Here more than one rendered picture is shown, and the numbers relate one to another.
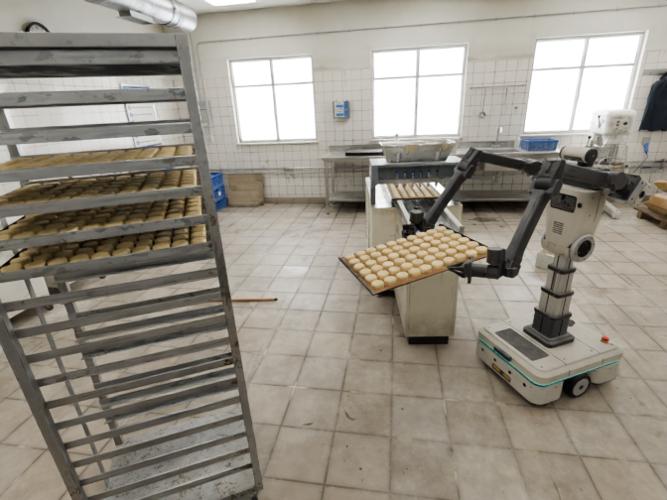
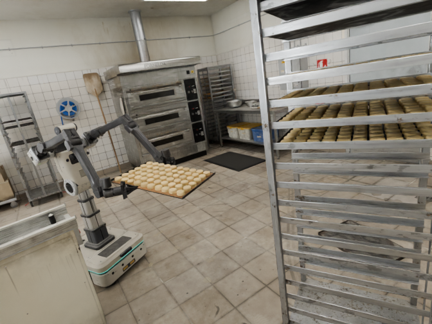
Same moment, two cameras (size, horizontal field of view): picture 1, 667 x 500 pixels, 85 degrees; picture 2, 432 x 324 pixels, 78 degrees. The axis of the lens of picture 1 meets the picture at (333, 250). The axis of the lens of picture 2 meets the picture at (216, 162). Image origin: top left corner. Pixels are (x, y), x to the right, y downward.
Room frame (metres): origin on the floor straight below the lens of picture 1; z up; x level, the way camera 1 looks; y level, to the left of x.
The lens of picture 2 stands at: (2.41, 1.18, 1.54)
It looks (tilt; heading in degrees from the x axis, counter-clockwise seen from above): 17 degrees down; 229
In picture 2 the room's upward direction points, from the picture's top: 9 degrees counter-clockwise
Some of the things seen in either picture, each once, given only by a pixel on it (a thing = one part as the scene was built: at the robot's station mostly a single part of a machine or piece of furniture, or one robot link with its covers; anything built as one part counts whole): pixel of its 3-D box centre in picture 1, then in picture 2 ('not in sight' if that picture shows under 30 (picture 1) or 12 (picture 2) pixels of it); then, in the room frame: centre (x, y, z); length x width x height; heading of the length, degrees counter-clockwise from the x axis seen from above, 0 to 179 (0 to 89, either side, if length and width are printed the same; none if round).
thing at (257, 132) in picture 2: not in sight; (265, 132); (-1.83, -2.06, 0.36); 0.47 x 0.38 x 0.26; 172
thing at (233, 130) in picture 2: not in sight; (239, 130); (-1.98, -2.90, 0.36); 0.47 x 0.39 x 0.26; 168
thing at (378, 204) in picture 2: (147, 379); (353, 202); (1.02, 0.67, 0.78); 0.64 x 0.03 x 0.03; 108
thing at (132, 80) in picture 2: not in sight; (161, 115); (-0.51, -3.63, 1.01); 1.56 x 1.20 x 2.01; 170
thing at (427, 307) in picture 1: (422, 269); (26, 302); (2.50, -0.66, 0.45); 0.70 x 0.34 x 0.90; 177
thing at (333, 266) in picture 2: (174, 470); (353, 269); (1.02, 0.67, 0.33); 0.64 x 0.03 x 0.03; 108
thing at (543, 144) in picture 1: (539, 144); not in sight; (5.39, -3.02, 0.95); 0.40 x 0.30 x 0.14; 83
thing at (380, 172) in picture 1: (414, 181); not in sight; (3.00, -0.69, 1.01); 0.72 x 0.33 x 0.34; 87
